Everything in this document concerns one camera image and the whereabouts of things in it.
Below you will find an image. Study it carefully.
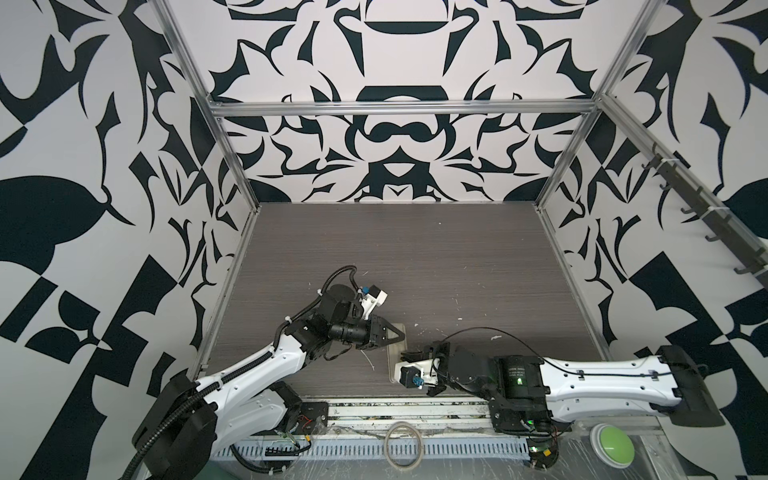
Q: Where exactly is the white remote control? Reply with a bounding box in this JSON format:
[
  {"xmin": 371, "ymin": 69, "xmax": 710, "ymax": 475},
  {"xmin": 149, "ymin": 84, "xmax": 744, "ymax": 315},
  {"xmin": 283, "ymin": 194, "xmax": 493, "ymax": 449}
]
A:
[{"xmin": 386, "ymin": 343, "xmax": 408, "ymax": 384}]

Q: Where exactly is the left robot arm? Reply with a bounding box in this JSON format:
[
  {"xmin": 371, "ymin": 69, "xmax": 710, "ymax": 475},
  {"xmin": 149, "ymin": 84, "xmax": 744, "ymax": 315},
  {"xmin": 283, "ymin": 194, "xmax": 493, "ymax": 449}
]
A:
[{"xmin": 121, "ymin": 265, "xmax": 405, "ymax": 479}]

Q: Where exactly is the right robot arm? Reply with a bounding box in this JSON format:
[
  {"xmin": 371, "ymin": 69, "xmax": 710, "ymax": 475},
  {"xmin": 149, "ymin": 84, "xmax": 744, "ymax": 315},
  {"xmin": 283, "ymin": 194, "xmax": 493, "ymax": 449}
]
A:
[{"xmin": 390, "ymin": 342, "xmax": 725, "ymax": 435}]

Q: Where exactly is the small electronics board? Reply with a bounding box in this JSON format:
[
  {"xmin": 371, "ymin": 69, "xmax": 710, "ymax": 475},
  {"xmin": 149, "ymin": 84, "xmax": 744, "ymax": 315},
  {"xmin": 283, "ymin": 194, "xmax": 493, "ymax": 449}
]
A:
[{"xmin": 526, "ymin": 437, "xmax": 559, "ymax": 471}]

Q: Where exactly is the green push button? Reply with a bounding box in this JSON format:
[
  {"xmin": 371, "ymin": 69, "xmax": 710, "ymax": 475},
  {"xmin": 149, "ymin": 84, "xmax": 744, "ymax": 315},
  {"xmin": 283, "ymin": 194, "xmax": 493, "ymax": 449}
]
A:
[{"xmin": 590, "ymin": 423, "xmax": 636, "ymax": 469}]

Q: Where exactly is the coiled beige cable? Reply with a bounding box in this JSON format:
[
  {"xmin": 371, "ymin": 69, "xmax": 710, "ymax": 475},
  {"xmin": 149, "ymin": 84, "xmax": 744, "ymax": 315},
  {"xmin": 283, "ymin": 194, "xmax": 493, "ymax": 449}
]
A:
[{"xmin": 383, "ymin": 421, "xmax": 425, "ymax": 470}]

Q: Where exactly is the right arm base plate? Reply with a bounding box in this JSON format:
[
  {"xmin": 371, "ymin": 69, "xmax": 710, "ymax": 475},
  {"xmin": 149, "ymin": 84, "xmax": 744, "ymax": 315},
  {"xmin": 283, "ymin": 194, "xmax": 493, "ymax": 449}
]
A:
[{"xmin": 488, "ymin": 398, "xmax": 572, "ymax": 437}]

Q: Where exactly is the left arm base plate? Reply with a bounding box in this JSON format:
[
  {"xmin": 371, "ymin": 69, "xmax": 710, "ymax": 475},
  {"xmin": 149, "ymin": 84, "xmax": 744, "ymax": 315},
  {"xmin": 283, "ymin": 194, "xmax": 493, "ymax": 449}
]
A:
[{"xmin": 280, "ymin": 401, "xmax": 329, "ymax": 435}]

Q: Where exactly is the slotted cable duct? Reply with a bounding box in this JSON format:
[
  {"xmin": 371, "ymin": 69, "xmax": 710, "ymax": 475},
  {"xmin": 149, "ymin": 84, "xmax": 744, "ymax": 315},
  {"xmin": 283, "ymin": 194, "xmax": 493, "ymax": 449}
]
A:
[{"xmin": 236, "ymin": 437, "xmax": 529, "ymax": 462}]

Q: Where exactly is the black wall hook rail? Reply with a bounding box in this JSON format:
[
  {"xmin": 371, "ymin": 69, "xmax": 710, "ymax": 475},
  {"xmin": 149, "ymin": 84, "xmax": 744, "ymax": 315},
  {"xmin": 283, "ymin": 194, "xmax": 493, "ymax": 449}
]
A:
[{"xmin": 643, "ymin": 142, "xmax": 767, "ymax": 290}]

